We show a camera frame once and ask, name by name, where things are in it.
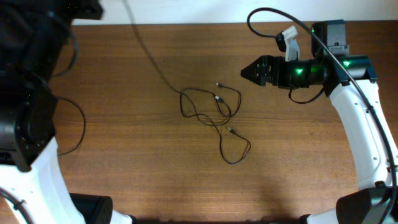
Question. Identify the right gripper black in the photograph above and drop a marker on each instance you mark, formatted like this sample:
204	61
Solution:
267	61

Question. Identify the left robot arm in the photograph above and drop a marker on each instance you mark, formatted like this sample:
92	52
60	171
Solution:
33	34

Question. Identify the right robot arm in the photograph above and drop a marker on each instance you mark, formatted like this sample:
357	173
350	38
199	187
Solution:
350	82

